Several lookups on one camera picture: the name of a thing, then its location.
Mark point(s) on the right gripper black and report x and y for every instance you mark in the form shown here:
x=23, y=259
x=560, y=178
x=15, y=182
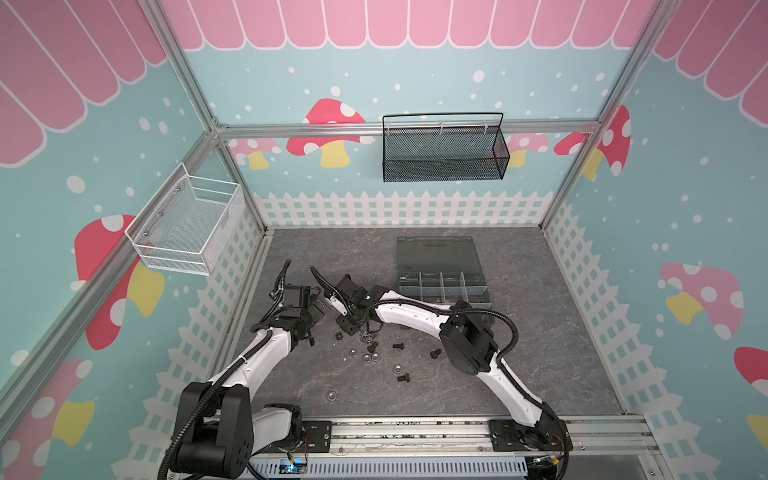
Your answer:
x=351, y=318

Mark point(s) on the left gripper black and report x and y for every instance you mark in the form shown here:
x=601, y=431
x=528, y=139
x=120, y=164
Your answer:
x=315, y=312

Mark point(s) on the grey transparent organizer box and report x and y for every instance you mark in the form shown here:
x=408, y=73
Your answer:
x=441, y=270

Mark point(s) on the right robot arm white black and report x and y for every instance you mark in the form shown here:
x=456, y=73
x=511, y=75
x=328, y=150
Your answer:
x=475, y=341

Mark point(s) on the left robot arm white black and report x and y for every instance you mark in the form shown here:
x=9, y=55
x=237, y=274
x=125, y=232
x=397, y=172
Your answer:
x=217, y=430

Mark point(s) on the silver nut pair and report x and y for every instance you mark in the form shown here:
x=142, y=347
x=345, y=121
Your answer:
x=371, y=357

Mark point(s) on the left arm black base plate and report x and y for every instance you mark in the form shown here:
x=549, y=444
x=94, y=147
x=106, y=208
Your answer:
x=316, y=439

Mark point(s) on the white wire mesh basket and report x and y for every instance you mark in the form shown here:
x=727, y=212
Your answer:
x=185, y=227

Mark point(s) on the black wire mesh basket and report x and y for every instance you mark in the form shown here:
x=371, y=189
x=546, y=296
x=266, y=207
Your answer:
x=435, y=147

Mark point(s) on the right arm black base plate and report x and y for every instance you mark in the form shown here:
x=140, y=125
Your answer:
x=547, y=434

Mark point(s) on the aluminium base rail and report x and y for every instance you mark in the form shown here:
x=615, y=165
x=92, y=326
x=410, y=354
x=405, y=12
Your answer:
x=591, y=435

